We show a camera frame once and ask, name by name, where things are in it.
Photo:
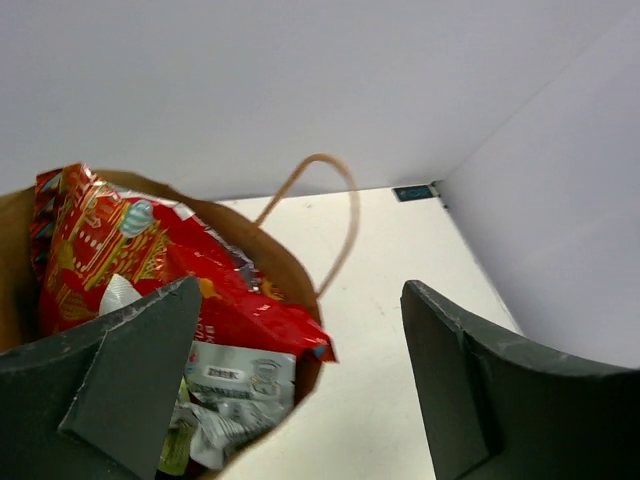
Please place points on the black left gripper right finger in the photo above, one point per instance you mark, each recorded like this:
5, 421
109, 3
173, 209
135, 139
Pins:
496, 405

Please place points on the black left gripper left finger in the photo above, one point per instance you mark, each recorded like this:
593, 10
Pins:
95, 402

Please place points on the green snack packet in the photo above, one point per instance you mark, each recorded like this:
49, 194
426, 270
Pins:
175, 454

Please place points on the light blue snack packet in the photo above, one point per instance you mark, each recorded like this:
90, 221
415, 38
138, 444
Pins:
236, 395

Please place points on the large red candy bag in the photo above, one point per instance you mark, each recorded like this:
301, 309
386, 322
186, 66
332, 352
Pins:
86, 232

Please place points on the brown and green paper bag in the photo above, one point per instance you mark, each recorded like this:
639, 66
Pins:
19, 287

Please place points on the blue label right corner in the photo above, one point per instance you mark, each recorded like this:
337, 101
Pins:
414, 193

